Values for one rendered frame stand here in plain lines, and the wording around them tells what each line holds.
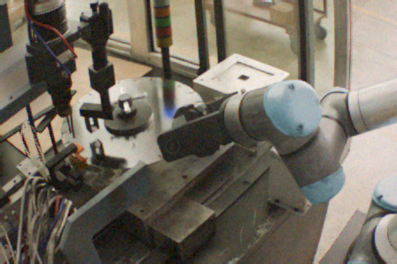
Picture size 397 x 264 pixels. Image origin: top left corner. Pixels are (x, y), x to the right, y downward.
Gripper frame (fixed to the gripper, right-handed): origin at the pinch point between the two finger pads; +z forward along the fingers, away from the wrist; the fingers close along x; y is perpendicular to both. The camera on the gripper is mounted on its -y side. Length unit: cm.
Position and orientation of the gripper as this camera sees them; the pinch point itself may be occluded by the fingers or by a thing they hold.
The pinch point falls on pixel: (173, 135)
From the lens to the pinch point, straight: 94.3
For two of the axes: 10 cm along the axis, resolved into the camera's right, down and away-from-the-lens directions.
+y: 7.9, -3.9, 4.6
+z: -4.7, 0.9, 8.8
